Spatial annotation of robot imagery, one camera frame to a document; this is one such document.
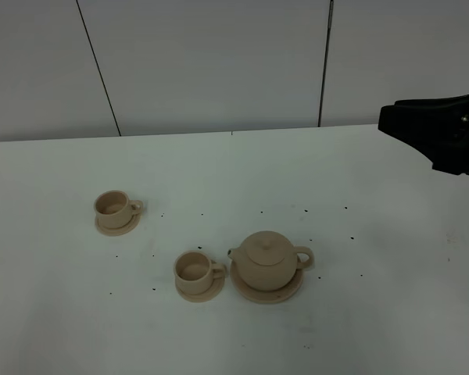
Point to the far tan teacup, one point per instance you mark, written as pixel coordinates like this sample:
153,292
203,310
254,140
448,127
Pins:
115,210

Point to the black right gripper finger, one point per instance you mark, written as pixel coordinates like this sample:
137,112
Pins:
439,133
455,167

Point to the tan clay teapot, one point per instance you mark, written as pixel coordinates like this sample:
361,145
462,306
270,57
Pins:
267,260

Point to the far tan cup saucer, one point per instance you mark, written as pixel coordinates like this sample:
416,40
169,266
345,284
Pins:
118,231

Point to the tan cup saucer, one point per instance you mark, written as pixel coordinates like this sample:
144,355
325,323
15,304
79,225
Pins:
207,295
118,231

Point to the tan teapot saucer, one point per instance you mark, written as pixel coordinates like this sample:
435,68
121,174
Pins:
266,297

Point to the near tan teacup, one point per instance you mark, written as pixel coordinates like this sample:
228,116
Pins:
195,273

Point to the near tan cup saucer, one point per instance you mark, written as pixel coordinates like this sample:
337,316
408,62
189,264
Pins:
207,295

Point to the tan teacup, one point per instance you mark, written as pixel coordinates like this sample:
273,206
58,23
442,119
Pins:
115,210
195,273

